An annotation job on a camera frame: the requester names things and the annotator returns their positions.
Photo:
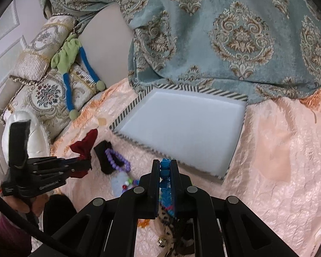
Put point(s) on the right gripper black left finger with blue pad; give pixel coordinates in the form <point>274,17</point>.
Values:
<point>108,228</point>

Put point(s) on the striped white tray box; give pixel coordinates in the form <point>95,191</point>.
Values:
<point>199,127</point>

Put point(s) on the leopard print ribbon bow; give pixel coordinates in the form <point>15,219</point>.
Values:
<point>176,236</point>

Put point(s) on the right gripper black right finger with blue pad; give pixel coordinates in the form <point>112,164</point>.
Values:
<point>222,227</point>

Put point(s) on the pink quilted bedspread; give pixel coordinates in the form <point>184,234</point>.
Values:
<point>276,169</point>

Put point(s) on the teal damask blanket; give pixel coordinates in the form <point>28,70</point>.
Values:
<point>264,49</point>

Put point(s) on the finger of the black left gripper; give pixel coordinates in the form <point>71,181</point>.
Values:
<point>49,162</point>
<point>61,173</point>

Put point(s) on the red bow hair clip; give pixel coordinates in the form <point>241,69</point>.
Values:
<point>83,149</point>

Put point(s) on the green and blue plush toy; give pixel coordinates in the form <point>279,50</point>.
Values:
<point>63,61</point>

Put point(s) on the person's left hand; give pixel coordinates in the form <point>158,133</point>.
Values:
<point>36,205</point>

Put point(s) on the floral embroidered cushion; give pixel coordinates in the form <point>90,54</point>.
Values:
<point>47,99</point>

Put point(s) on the beige pillow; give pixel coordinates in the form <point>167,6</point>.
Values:
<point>106,40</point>

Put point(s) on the cream embroidered bolster pillow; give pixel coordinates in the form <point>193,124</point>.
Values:
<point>34,61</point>

